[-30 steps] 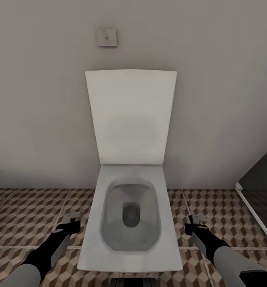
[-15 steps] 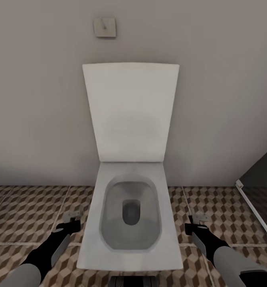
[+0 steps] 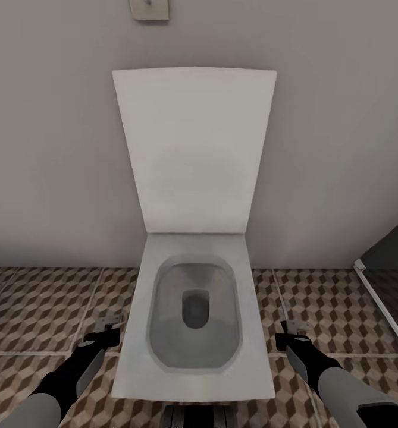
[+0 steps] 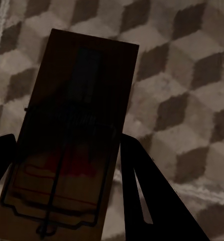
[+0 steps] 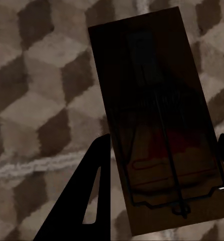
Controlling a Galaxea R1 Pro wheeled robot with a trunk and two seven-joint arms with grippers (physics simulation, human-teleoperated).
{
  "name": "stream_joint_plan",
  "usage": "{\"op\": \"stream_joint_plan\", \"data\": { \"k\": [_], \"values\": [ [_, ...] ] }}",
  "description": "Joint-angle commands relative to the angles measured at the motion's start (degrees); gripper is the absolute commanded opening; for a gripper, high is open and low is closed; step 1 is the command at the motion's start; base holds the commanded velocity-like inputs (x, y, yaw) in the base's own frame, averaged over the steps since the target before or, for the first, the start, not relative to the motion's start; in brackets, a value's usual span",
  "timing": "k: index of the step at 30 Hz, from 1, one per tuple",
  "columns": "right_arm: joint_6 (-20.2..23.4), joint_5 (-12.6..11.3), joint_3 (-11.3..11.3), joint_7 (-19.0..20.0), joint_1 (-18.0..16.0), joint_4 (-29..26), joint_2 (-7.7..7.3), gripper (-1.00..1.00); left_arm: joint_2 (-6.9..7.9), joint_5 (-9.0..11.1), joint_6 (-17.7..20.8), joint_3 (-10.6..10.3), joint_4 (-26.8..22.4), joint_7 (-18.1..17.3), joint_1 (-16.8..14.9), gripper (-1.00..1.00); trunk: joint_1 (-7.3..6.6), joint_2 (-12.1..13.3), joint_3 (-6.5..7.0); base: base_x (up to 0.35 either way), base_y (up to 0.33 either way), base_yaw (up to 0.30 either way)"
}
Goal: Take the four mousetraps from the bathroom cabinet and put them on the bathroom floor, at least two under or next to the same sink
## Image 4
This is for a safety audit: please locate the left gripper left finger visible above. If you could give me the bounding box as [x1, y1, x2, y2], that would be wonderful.
[0, 134, 17, 180]

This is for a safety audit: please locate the mousetrap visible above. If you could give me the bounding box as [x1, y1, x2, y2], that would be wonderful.
[0, 29, 139, 241]

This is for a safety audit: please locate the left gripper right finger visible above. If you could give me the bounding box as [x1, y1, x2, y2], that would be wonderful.
[120, 134, 209, 241]

